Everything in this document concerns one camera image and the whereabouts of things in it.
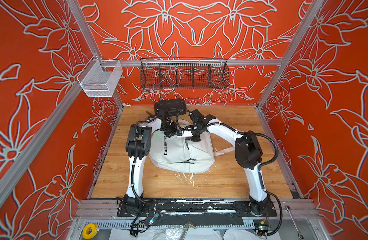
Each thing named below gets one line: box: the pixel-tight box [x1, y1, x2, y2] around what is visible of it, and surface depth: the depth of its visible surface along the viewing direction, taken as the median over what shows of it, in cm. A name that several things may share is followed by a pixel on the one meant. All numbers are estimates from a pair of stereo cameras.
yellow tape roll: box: [82, 223, 99, 239], surface depth 69 cm
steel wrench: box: [285, 205, 304, 240], surface depth 71 cm
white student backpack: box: [148, 119, 215, 174], surface depth 87 cm
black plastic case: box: [154, 99, 187, 117], surface depth 116 cm
